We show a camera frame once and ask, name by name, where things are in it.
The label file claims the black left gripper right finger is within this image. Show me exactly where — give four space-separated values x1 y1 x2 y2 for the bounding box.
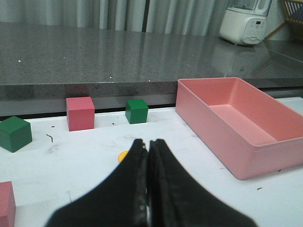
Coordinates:
148 139 256 227

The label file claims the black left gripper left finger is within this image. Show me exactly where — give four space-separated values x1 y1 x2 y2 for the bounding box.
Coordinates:
46 139 148 227

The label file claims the green cube block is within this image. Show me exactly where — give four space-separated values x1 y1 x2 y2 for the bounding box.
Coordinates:
125 99 149 124

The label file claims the pink cube block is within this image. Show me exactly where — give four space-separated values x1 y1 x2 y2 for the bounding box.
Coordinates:
66 96 95 131

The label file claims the pink plastic bin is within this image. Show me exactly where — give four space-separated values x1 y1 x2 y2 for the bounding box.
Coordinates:
176 78 303 180

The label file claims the pink block near left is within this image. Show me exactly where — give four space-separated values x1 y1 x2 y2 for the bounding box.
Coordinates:
0 181 16 227

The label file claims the green block at left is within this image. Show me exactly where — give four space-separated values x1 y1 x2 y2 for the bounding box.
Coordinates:
0 116 32 153

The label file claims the grey stone countertop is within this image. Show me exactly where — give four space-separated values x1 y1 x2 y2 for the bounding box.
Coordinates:
0 23 303 115

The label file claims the grey curtain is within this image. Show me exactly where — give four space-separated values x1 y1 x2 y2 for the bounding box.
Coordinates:
0 0 228 36

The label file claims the white kitchen appliance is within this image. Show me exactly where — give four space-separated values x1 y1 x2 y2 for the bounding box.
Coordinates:
219 0 272 45

